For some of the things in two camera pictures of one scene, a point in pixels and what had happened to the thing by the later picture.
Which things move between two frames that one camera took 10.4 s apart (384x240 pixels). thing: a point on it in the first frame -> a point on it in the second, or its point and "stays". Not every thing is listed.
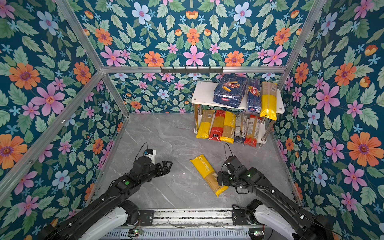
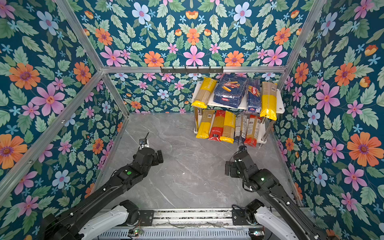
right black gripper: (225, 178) -> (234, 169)
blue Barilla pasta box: (230, 90) stays
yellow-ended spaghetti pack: (269, 100) stays
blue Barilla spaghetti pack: (254, 95) stays
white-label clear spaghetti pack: (240, 128) stays
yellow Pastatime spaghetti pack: (209, 175) -> (202, 97)
